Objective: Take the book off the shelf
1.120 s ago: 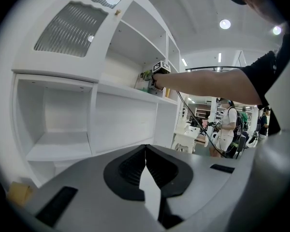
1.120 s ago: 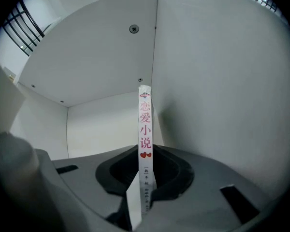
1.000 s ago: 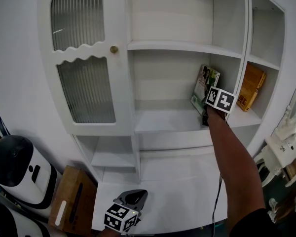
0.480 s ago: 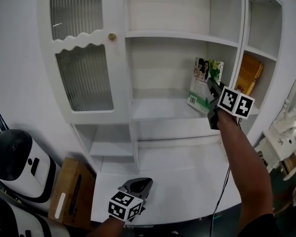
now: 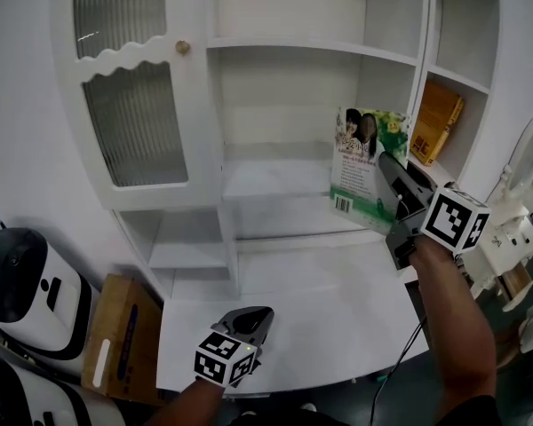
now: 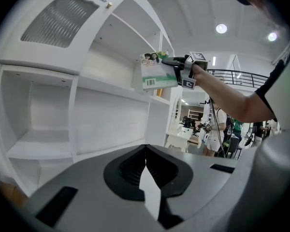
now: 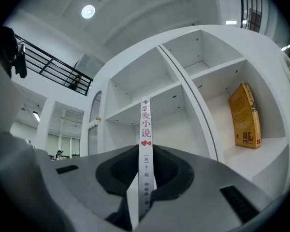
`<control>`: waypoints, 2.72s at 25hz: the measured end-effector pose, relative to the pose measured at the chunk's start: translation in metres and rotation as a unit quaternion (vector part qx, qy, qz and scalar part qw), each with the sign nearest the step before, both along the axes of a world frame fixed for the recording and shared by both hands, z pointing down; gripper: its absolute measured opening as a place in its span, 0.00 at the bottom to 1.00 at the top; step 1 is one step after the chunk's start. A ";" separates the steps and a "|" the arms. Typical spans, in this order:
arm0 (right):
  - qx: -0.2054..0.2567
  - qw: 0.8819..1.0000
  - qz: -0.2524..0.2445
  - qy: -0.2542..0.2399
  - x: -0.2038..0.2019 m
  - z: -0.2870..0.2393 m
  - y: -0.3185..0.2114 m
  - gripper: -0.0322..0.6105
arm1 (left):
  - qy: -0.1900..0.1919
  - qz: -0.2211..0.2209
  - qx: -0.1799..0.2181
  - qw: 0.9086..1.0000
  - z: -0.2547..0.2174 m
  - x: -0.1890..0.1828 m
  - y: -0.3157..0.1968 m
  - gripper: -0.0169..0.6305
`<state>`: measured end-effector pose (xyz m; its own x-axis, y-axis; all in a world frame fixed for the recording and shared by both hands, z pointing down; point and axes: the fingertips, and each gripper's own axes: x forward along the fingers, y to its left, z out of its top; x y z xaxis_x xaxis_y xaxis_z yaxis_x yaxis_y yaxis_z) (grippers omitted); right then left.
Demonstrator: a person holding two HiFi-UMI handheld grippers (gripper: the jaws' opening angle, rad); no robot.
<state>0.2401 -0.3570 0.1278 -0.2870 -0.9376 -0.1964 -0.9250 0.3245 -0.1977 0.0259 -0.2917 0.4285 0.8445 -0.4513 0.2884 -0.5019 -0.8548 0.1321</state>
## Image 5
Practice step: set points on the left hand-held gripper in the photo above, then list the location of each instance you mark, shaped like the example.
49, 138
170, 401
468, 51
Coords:
222, 362

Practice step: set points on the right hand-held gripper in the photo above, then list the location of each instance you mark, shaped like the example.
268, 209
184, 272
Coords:
453, 220

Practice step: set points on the green photo-cover book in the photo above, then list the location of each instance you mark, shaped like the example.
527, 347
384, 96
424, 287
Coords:
360, 171

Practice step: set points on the yellow hardcover book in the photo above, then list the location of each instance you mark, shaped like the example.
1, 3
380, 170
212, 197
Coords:
435, 122

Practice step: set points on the person's left forearm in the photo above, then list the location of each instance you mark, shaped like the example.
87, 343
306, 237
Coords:
191, 404

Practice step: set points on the person's right forearm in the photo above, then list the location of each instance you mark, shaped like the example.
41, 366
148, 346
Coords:
453, 326

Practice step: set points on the white desk hutch cabinet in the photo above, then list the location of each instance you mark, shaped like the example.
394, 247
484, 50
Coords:
315, 309

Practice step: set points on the person's left white shoe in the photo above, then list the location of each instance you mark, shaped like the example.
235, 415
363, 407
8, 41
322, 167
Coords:
249, 414

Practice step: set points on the person's white shoe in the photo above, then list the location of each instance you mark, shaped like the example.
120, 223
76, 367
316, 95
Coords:
308, 407
249, 414

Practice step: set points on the person's right white shoe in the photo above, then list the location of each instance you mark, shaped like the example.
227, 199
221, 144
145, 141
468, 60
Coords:
308, 407

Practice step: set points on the oval white-framed mirror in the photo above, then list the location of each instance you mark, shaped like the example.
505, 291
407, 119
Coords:
528, 153

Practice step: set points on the white carved dressing table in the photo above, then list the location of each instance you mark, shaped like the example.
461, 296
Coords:
515, 246

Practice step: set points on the brown cardboard box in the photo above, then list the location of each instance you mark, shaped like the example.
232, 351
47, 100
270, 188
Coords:
120, 344

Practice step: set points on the open wooden drawer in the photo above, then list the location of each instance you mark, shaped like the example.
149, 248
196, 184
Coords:
517, 284

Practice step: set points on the white black-topped robot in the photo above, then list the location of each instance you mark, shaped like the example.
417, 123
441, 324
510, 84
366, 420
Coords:
58, 317
35, 397

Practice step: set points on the white ribbed-glass cabinet door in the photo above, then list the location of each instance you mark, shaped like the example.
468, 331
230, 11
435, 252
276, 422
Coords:
137, 127

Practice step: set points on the person's black shirt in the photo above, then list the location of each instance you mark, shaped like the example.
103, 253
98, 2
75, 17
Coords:
471, 413

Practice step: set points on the brass door knob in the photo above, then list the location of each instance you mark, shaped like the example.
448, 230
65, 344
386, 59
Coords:
182, 47

